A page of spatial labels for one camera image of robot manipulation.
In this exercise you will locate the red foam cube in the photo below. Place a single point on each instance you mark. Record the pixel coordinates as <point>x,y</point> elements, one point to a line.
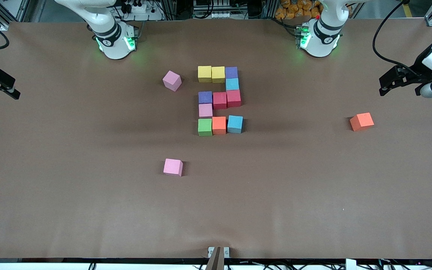
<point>233,98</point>
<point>219,100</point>

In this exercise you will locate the yellow foam cube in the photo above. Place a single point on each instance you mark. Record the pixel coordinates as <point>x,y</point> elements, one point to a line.
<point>204,74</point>
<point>218,74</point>

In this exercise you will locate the bag of oranges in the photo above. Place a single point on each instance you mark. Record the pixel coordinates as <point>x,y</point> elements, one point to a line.
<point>291,9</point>

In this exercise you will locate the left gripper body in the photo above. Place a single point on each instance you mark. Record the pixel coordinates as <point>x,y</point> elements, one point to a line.
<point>421,72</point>

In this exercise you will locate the purple foam cube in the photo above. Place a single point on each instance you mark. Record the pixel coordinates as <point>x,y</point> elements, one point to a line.
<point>205,96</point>
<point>231,72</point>

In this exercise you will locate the brown table cover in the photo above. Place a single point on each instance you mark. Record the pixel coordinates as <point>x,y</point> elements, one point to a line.
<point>216,210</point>

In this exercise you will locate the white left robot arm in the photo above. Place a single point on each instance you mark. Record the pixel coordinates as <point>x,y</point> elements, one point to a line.
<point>324,33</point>

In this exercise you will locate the orange foam cube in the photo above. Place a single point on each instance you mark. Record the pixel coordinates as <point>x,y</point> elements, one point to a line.
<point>219,125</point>
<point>361,121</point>

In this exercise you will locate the light blue foam cube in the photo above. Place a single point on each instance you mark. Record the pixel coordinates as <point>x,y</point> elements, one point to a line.
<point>234,124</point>
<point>232,84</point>

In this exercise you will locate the light pink foam cube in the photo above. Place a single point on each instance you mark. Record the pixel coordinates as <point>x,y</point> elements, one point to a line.
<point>173,167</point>
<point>172,80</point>

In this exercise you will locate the white power strip with plugs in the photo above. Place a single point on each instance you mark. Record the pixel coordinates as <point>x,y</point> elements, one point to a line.
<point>148,17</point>

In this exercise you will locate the metal bracket with post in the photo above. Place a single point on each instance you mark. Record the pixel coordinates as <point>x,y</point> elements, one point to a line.
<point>218,258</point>

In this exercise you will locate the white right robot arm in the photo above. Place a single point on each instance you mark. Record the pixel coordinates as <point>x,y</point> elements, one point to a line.
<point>107,30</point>

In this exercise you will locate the green foam cube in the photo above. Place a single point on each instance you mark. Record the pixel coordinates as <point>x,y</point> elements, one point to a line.
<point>204,127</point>

